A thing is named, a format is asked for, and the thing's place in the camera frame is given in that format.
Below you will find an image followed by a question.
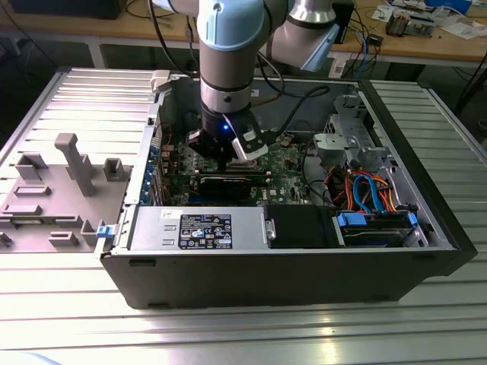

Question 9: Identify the grey electronics part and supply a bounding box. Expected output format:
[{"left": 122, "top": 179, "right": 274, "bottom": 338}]
[{"left": 409, "top": 13, "right": 437, "bottom": 39}]

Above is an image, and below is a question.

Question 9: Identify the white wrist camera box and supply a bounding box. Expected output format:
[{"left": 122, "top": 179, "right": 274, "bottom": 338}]
[{"left": 227, "top": 112, "right": 269, "bottom": 161}]

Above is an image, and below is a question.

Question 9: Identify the wooden desk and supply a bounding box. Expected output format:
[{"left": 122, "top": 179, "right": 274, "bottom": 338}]
[{"left": 0, "top": 0, "right": 487, "bottom": 64}]

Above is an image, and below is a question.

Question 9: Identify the black upright box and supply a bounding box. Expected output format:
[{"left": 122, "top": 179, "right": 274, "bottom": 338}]
[{"left": 336, "top": 0, "right": 355, "bottom": 45}]

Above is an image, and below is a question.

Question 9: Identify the black and grey PC case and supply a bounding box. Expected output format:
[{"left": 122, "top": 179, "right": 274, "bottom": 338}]
[{"left": 99, "top": 69, "right": 479, "bottom": 311}]

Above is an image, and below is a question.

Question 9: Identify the green motherboard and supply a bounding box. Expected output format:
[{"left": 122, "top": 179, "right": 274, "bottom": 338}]
[{"left": 158, "top": 131, "right": 319, "bottom": 208}]

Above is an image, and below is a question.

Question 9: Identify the black RAM slot bank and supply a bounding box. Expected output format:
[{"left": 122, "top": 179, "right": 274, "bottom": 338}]
[{"left": 227, "top": 168, "right": 269, "bottom": 178}]

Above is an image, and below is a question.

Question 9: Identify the black graphics card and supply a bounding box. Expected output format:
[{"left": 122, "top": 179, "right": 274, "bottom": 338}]
[{"left": 197, "top": 174, "right": 253, "bottom": 202}]

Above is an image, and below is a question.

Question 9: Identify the hard disk in blue carrier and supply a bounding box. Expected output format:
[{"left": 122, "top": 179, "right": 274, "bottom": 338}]
[{"left": 333, "top": 211, "right": 419, "bottom": 249}]

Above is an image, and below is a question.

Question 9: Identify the grey case latch handle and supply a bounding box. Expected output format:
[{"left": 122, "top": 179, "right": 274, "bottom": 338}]
[{"left": 150, "top": 70, "right": 171, "bottom": 93}]

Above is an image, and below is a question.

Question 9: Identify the silver metal drive cage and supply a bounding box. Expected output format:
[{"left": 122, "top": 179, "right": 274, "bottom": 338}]
[{"left": 312, "top": 93, "right": 396, "bottom": 170}]

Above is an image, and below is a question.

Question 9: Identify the blue flat data wire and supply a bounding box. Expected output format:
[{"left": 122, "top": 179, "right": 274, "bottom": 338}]
[{"left": 352, "top": 173, "right": 386, "bottom": 214}]

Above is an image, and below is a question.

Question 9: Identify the metal CPU cooler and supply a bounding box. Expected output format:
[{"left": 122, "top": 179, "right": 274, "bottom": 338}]
[{"left": 385, "top": 10, "right": 411, "bottom": 38}]

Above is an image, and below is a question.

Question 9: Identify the black camera cable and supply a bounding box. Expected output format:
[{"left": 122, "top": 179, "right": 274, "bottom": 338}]
[{"left": 264, "top": 84, "right": 331, "bottom": 138}]

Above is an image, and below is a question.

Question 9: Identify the orange wire bundle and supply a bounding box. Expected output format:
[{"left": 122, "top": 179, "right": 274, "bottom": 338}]
[{"left": 326, "top": 169, "right": 406, "bottom": 212}]

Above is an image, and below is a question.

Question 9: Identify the grey parts rack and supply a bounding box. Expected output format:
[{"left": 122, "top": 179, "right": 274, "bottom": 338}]
[{"left": 0, "top": 132, "right": 133, "bottom": 255}]

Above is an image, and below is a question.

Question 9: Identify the black flat device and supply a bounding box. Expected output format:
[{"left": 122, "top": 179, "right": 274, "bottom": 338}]
[{"left": 7, "top": 0, "right": 123, "bottom": 21}]

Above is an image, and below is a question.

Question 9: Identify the grey power supply unit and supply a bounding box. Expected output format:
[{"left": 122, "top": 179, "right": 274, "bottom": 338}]
[{"left": 128, "top": 206, "right": 268, "bottom": 252}]

